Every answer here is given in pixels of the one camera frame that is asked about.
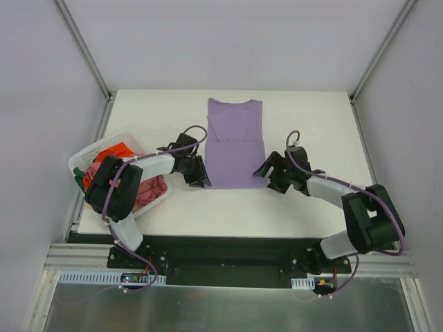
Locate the orange t-shirt in basket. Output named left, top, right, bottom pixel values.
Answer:
left=95, top=142, right=134, bottom=163

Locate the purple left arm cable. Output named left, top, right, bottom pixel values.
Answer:
left=55, top=124, right=209, bottom=305

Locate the aluminium extrusion rail left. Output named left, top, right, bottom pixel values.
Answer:
left=44, top=241, right=115, bottom=270

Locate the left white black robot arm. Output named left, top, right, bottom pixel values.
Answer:
left=85, top=132, right=211, bottom=269

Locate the right white slotted cable duct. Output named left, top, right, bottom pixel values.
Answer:
left=291, top=276, right=316, bottom=291

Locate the aluminium extrusion rail right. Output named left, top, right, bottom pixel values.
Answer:
left=356, top=252, right=418, bottom=279

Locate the green garment in basket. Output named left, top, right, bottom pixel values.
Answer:
left=73, top=167, right=86, bottom=185

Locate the right aluminium frame post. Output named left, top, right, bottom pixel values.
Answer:
left=348, top=0, right=419, bottom=103

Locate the white slotted cable duct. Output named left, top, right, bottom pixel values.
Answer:
left=59, top=271, right=167, bottom=286
left=291, top=276, right=316, bottom=291

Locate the white plastic laundry basket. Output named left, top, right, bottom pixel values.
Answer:
left=68, top=130, right=172, bottom=219

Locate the lavender purple t-shirt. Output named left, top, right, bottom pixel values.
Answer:
left=204, top=98, right=266, bottom=190

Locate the aluminium extrusion rail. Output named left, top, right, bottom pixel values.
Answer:
left=356, top=252, right=418, bottom=279
left=44, top=241, right=115, bottom=270

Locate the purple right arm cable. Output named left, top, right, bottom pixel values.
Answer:
left=286, top=130, right=406, bottom=304

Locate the aluminium frame post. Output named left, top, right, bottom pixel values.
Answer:
left=348, top=0, right=419, bottom=103
left=53, top=0, right=117, bottom=101

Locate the pink t-shirt in basket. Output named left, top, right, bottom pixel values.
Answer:
left=83, top=162, right=168, bottom=208

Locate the left aluminium frame post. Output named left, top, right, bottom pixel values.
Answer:
left=53, top=0, right=117, bottom=101

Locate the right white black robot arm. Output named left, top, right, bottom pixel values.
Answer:
left=253, top=145, right=405, bottom=275

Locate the left white slotted cable duct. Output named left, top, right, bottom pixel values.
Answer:
left=59, top=271, right=167, bottom=286

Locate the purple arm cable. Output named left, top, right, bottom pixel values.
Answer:
left=286, top=130, right=406, bottom=304
left=55, top=124, right=209, bottom=305

